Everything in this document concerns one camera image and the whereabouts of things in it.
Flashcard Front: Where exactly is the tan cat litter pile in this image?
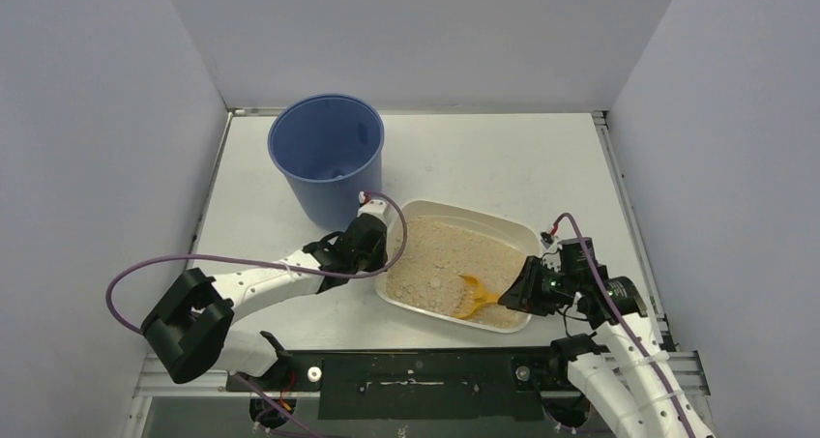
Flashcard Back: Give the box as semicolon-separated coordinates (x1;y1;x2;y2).
379;216;529;334

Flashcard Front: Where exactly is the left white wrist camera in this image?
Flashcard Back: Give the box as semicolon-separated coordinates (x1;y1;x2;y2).
357;191;393;226

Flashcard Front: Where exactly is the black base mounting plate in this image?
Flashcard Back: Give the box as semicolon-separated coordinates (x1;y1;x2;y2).
252;346;592;424

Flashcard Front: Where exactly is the white litter tray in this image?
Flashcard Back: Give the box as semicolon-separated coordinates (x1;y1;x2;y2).
375;200;541;306

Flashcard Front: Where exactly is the orange litter scoop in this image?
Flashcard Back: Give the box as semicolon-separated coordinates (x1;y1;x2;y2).
453;275;501;319

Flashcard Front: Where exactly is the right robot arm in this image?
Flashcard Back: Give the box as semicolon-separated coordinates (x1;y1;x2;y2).
499;237;714;437

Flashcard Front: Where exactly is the blue plastic bucket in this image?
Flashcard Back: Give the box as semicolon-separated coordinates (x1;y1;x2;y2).
267;94;385;231

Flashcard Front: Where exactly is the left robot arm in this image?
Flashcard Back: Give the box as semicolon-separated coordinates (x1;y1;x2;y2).
140;214;387;384

